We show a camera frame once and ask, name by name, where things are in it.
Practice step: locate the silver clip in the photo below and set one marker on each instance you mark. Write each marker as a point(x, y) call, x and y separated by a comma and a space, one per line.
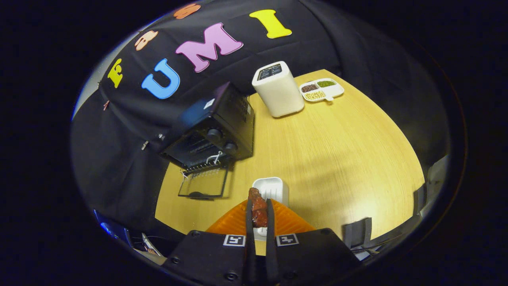
point(145, 145)

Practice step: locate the white rectangular food tray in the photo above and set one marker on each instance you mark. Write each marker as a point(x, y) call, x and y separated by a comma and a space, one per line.
point(274, 186)

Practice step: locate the pink clip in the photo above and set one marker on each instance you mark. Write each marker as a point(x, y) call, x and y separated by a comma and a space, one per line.
point(106, 105)

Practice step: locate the brown steak piece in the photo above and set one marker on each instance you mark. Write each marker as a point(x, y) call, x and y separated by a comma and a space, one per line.
point(258, 208)

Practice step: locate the black backdrop cloth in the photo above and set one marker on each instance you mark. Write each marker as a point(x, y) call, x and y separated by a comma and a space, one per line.
point(119, 171)

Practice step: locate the black toaster oven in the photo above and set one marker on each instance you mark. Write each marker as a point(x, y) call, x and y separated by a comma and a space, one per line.
point(234, 119)

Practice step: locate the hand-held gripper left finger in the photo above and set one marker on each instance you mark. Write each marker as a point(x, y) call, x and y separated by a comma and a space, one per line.
point(250, 238)

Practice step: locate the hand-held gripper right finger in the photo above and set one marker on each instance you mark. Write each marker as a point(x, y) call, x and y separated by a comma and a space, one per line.
point(270, 238)

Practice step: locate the white box appliance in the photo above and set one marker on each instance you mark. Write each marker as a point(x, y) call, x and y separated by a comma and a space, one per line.
point(278, 95)

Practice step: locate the white divided snack dish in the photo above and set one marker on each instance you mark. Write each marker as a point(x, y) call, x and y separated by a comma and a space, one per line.
point(335, 90)

